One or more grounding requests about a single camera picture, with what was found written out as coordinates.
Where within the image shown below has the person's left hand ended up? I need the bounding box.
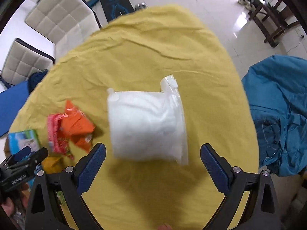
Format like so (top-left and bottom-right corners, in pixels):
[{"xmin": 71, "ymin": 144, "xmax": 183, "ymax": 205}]
[{"xmin": 2, "ymin": 194, "xmax": 28, "ymax": 217}]

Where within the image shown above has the black blue weight bench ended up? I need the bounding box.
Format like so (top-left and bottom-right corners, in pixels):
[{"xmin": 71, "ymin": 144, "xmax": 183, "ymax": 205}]
[{"xmin": 86, "ymin": 0, "xmax": 135, "ymax": 22}]

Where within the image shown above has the dark blue knitted fabric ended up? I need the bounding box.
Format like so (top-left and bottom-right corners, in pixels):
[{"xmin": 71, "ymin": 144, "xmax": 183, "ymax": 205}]
[{"xmin": 27, "ymin": 70, "xmax": 48, "ymax": 93}]

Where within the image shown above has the orange snack packet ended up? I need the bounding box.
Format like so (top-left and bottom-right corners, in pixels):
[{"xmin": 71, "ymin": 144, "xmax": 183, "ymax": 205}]
[{"xmin": 61, "ymin": 100, "xmax": 95, "ymax": 153}]

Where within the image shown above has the blue foam mat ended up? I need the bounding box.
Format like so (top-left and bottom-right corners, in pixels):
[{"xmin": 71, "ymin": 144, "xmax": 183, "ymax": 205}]
[{"xmin": 0, "ymin": 81, "xmax": 29, "ymax": 136}]

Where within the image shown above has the white quilted chair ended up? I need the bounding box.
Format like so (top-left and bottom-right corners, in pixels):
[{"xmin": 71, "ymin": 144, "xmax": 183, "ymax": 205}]
[
  {"xmin": 25, "ymin": 0, "xmax": 101, "ymax": 60},
  {"xmin": 1, "ymin": 38, "xmax": 55, "ymax": 89}
]

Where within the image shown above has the dark wooden stool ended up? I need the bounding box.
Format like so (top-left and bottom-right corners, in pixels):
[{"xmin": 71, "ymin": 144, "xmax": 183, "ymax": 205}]
[{"xmin": 249, "ymin": 0, "xmax": 300, "ymax": 48}]

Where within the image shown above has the red snack packet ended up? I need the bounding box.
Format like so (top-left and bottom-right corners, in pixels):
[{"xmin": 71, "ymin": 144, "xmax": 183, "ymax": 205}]
[{"xmin": 47, "ymin": 114, "xmax": 74, "ymax": 159}]

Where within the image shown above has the person's right hand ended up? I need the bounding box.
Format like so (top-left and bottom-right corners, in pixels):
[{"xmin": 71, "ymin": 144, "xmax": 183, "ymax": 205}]
[{"xmin": 157, "ymin": 224, "xmax": 173, "ymax": 230}]

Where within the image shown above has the white soft plastic bag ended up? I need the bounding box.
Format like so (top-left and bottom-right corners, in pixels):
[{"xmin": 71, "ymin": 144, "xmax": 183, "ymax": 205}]
[{"xmin": 107, "ymin": 75, "xmax": 188, "ymax": 165}]

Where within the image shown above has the yellow tablecloth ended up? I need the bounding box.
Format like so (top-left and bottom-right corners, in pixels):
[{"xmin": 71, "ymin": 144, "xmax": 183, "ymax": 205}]
[{"xmin": 10, "ymin": 5, "xmax": 259, "ymax": 229}]

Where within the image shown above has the yellow snack packet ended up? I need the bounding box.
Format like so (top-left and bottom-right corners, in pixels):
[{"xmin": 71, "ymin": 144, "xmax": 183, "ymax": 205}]
[{"xmin": 42, "ymin": 156, "xmax": 64, "ymax": 174}]

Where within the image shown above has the cardboard box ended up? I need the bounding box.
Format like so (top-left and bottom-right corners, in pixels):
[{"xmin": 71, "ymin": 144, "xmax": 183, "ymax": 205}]
[{"xmin": 8, "ymin": 129, "xmax": 41, "ymax": 154}]

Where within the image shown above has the white quilted chair right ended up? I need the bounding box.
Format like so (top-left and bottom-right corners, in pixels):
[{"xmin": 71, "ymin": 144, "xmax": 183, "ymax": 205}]
[{"xmin": 25, "ymin": 0, "xmax": 101, "ymax": 60}]

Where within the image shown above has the white quilted chair left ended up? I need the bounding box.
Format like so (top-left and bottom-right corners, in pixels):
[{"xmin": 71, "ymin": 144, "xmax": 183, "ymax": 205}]
[{"xmin": 1, "ymin": 38, "xmax": 55, "ymax": 89}]

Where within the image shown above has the teal blue cloth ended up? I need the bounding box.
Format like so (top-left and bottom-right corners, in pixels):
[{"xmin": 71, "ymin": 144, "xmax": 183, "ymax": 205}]
[{"xmin": 242, "ymin": 55, "xmax": 306, "ymax": 177}]

